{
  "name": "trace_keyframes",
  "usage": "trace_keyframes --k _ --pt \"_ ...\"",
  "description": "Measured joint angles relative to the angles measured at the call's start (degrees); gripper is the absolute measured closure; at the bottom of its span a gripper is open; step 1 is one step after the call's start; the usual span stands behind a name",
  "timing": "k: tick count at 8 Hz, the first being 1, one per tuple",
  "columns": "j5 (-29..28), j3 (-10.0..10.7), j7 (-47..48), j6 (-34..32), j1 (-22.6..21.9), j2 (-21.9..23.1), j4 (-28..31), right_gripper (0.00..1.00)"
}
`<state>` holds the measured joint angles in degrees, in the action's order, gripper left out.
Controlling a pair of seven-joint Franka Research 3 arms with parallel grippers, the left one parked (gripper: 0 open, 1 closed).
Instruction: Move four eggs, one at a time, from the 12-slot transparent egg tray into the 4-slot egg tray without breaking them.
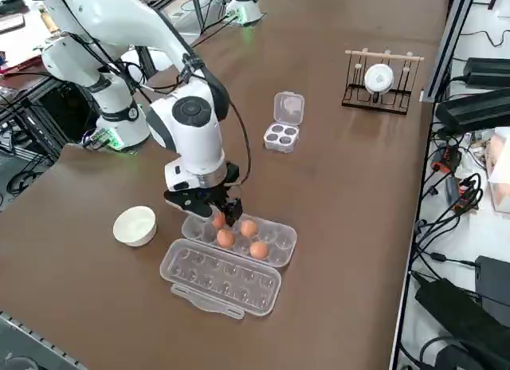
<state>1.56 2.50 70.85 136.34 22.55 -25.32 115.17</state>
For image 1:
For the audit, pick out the light brown egg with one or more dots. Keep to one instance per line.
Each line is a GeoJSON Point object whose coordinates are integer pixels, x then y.
{"type": "Point", "coordinates": [248, 228]}
{"type": "Point", "coordinates": [259, 250]}
{"type": "Point", "coordinates": [226, 238]}

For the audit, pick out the clear four-slot egg tray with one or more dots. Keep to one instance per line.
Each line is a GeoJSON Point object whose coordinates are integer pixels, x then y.
{"type": "Point", "coordinates": [281, 140]}

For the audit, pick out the black box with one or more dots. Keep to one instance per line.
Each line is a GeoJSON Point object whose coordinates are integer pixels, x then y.
{"type": "Point", "coordinates": [496, 286]}

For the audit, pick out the white bowl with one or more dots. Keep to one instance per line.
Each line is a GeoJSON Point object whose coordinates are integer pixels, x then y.
{"type": "Point", "coordinates": [134, 226]}

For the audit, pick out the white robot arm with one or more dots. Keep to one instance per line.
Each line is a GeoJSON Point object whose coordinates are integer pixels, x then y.
{"type": "Point", "coordinates": [191, 138]}
{"type": "Point", "coordinates": [245, 5]}

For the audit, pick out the beige box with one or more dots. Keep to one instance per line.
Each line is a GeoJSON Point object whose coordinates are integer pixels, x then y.
{"type": "Point", "coordinates": [501, 174]}

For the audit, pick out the orange plug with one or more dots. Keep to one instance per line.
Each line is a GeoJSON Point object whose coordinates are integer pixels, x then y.
{"type": "Point", "coordinates": [444, 156]}

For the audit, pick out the aluminium frame post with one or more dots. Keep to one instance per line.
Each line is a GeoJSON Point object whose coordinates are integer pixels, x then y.
{"type": "Point", "coordinates": [450, 43]}

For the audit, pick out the black wrist camera block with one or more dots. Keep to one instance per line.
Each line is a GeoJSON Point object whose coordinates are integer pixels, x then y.
{"type": "Point", "coordinates": [233, 172]}

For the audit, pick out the pinkish brown egg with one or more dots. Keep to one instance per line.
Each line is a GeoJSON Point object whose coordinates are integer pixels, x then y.
{"type": "Point", "coordinates": [217, 222]}

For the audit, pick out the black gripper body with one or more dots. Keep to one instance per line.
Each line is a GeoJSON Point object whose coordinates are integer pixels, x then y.
{"type": "Point", "coordinates": [209, 195]}

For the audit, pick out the transparent twelve-slot egg tray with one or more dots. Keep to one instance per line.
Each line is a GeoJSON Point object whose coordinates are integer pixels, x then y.
{"type": "Point", "coordinates": [223, 282]}

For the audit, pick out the white cup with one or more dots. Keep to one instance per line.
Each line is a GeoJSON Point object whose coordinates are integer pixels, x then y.
{"type": "Point", "coordinates": [378, 79]}

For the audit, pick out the large black power brick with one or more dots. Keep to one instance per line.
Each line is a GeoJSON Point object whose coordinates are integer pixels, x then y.
{"type": "Point", "coordinates": [458, 318]}

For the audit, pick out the black ribbed power adapter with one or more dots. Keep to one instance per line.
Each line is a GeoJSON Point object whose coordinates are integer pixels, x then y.
{"type": "Point", "coordinates": [474, 109]}

